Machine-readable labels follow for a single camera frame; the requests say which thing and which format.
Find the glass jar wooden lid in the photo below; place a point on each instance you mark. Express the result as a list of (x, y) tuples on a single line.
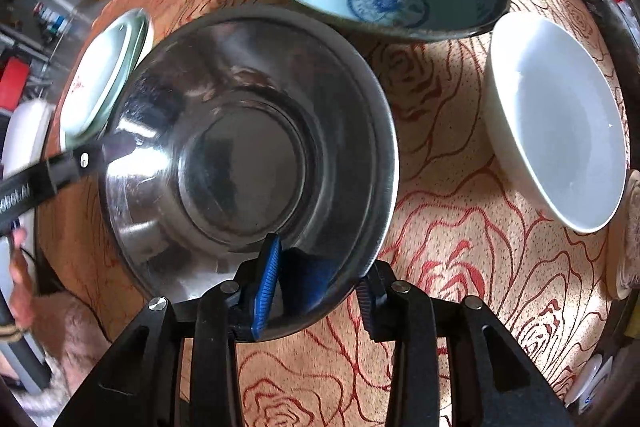
[(627, 257)]

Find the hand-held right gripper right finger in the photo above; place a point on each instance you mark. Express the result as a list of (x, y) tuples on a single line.
[(372, 307)]

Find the red box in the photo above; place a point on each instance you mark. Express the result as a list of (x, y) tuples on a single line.
[(12, 82)]

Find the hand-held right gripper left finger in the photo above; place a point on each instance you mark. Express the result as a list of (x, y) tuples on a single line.
[(267, 287)]

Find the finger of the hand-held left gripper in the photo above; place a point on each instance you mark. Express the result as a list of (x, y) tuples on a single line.
[(75, 164)]

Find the large white round plate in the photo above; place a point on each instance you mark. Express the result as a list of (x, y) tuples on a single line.
[(150, 34)]

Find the plain white bowl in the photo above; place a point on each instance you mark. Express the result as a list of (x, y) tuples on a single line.
[(555, 122)]

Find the person's left hand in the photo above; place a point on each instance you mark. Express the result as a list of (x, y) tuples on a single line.
[(22, 302)]

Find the large stainless steel bowl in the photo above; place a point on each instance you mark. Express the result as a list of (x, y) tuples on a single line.
[(240, 147)]

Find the small white dish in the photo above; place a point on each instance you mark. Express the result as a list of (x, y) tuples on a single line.
[(587, 379)]

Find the rose patterned tablecloth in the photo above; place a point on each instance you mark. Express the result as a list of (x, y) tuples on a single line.
[(450, 257)]

